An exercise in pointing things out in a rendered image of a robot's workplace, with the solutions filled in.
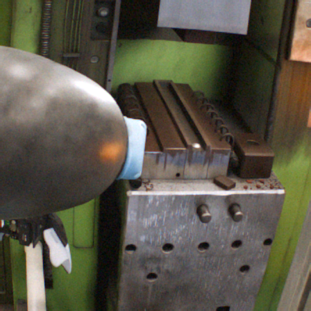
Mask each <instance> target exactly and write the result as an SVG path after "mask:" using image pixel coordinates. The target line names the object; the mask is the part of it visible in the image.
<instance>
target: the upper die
mask: <svg viewBox="0 0 311 311"><path fill-rule="evenodd" d="M136 1H137V2H138V3H139V4H140V5H141V7H142V8H143V9H144V10H145V12H146V13H147V14H148V15H149V17H150V18H151V19H152V20H153V22H154V23H155V24H156V26H157V27H166V28H188V29H194V30H200V31H216V32H222V33H234V34H244V35H246V34H247V29H248V28H247V26H248V22H249V13H250V5H251V0H136Z"/></svg>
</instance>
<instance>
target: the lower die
mask: <svg viewBox="0 0 311 311"><path fill-rule="evenodd" d="M159 83H171V86H173V87H174V89H175V91H176V93H177V95H178V96H179V98H180V100H181V101H182V103H183V105H184V106H185V107H186V109H187V111H188V112H189V114H190V117H191V118H192V121H193V122H194V124H196V126H197V128H198V130H199V132H200V134H201V135H202V137H203V139H204V140H205V143H206V145H207V147H206V149H205V151H193V150H192V144H191V142H190V140H189V138H188V136H187V135H186V132H185V130H184V128H183V126H182V124H181V122H180V121H179V120H178V118H177V116H176V113H175V112H174V109H173V108H172V106H171V104H170V102H169V101H168V100H167V98H166V96H165V93H164V91H163V90H162V88H161V86H160V84H159ZM131 87H132V91H133V92H134V97H135V98H136V99H137V103H138V105H139V107H140V110H141V111H142V113H143V118H145V119H146V126H148V128H149V136H148V137H147V136H146V141H145V148H144V160H143V161H142V171H141V174H140V176H141V178H173V179H183V178H187V179H214V178H216V177H219V176H225V177H226V174H227V169H228V162H229V158H230V150H231V148H230V147H229V145H228V143H227V142H226V140H225V138H224V137H223V139H222V141H219V138H220V137H221V136H222V134H221V133H220V132H219V130H217V132H216V133H214V129H215V128H216V126H215V123H214V122H212V123H211V124H209V122H210V120H211V119H212V118H211V117H210V115H209V114H208V115H207V117H204V116H205V113H206V112H207V110H206V109H205V108H202V110H200V109H199V108H200V106H201V105H202V103H201V102H200V101H198V103H195V102H196V100H197V99H198V97H197V95H196V94H195V95H194V97H192V93H193V92H194V91H193V90H192V88H191V87H190V86H189V84H185V83H173V81H164V80H153V83H134V85H131ZM177 173H179V174H180V176H179V177H176V174H177Z"/></svg>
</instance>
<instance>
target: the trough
mask: <svg viewBox="0 0 311 311"><path fill-rule="evenodd" d="M159 84H160V86H161V88H162V90H163V91H164V93H165V96H166V98H167V100H168V101H169V102H170V104H171V106H172V108H173V109H174V112H175V113H176V116H177V118H178V120H179V121H180V122H181V124H182V126H183V128H184V130H185V132H186V135H187V136H188V138H189V140H190V142H191V144H193V143H197V144H200V147H199V148H196V147H192V150H193V151H205V149H206V147H207V145H206V143H205V140H204V139H203V137H202V135H201V134H200V132H199V130H198V128H197V126H196V124H194V122H193V121H192V118H191V117H190V114H189V112H188V111H187V109H186V107H185V106H184V105H183V103H182V101H181V100H180V98H179V96H178V95H177V93H176V91H175V89H174V87H173V86H171V83H159Z"/></svg>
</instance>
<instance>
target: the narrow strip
mask: <svg viewBox="0 0 311 311"><path fill-rule="evenodd" d="M120 8H121V0H116V2H115V15H114V24H113V25H112V40H111V45H110V57H109V65H108V75H107V85H106V92H107V93H108V94H109V95H110V89H112V73H113V65H114V63H115V47H116V43H117V31H118V23H119V15H120Z"/></svg>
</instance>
